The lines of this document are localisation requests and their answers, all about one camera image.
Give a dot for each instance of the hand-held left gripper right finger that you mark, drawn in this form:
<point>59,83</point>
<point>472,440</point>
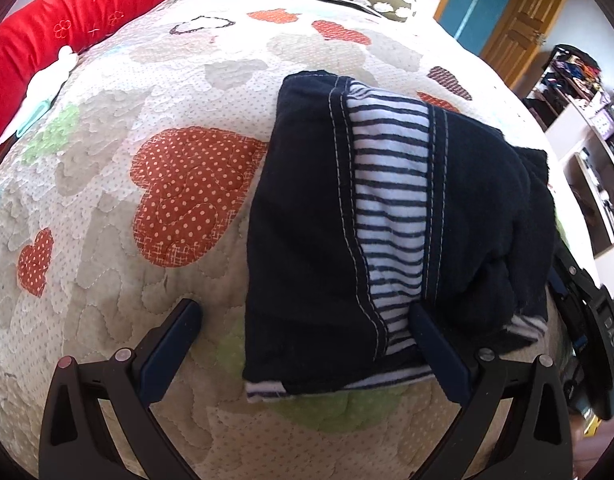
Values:
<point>439,355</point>

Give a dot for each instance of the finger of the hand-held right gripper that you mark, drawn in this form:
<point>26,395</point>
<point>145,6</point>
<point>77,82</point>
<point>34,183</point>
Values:
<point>574,280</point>

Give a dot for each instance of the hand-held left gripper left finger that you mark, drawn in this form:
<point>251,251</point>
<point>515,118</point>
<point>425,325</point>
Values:
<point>169,355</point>

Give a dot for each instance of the navy pants with striped lining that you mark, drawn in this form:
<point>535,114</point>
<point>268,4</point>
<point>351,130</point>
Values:
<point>307,240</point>

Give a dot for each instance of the heart patterned quilt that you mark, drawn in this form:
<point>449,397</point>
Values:
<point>112,270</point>

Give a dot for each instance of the white desk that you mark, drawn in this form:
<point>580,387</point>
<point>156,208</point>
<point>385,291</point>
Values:
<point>572,130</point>

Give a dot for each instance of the purple alarm clock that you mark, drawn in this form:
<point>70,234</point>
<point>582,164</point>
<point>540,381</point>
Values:
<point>604,122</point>

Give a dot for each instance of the cluttered storage shelf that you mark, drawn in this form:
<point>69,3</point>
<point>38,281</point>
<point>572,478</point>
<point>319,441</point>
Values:
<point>567,75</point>

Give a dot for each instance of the wooden door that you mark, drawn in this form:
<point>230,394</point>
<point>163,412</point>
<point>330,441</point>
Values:
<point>522,25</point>

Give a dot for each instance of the blue curtain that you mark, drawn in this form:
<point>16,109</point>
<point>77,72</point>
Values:
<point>472,0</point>

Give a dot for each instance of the white and teal folded cloth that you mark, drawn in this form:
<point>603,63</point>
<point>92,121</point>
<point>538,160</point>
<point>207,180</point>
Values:
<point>57,67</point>

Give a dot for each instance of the red embroidered bolster pillow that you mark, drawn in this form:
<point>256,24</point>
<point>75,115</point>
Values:
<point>62,15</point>

